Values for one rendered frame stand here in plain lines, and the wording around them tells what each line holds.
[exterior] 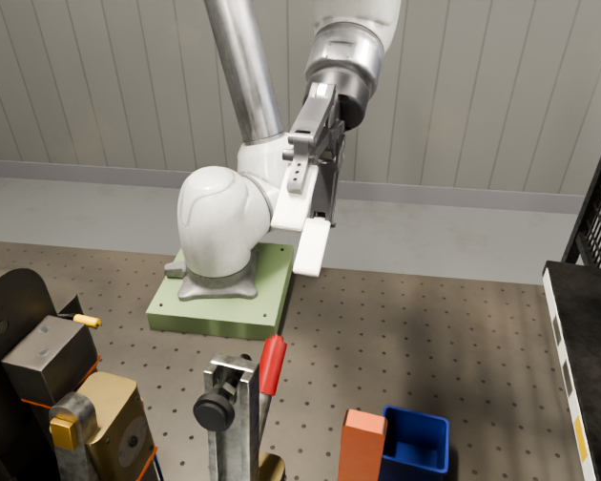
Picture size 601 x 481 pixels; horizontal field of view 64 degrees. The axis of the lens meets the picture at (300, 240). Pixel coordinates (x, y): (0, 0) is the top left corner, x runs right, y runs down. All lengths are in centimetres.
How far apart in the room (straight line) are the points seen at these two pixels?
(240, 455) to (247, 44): 87
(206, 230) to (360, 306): 42
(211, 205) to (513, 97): 216
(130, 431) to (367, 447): 30
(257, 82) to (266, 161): 17
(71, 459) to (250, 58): 83
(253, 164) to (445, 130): 190
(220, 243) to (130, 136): 225
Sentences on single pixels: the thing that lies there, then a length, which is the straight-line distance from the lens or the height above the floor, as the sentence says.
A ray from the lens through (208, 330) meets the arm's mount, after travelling 111.
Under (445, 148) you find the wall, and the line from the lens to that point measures 293.
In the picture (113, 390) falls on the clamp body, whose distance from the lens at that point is 57.
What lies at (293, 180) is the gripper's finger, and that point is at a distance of 45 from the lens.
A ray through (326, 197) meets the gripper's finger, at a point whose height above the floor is 121.
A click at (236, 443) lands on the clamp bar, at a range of 42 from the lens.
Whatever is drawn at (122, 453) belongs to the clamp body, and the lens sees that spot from 58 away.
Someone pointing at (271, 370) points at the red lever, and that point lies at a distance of 47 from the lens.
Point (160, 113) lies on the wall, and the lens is 308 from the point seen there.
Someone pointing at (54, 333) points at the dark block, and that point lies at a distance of 58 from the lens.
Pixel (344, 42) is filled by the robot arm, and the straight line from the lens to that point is 59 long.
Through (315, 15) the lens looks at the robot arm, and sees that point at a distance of 64.
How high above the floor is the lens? 149
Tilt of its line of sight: 34 degrees down
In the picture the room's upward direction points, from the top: straight up
